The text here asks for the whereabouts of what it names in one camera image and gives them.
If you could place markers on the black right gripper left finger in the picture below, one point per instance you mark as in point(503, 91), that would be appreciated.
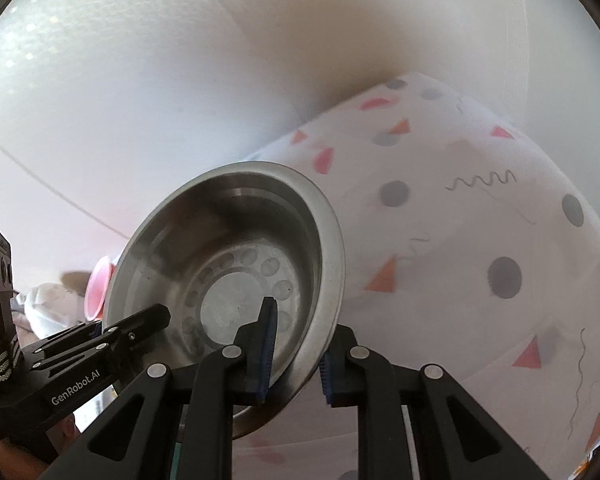
point(257, 342)

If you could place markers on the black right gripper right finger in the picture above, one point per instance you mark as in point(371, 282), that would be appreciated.
point(341, 381)

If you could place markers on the stainless steel bowl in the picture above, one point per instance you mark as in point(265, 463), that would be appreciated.
point(213, 250)

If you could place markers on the pink plastic bowl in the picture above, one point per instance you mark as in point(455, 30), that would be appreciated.
point(96, 289)

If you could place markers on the left hand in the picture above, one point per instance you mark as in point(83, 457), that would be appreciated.
point(18, 464)

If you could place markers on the white ceramic electric kettle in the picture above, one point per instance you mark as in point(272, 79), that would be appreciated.
point(47, 309)

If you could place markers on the white patterned tablecloth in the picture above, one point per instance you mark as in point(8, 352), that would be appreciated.
point(466, 247)

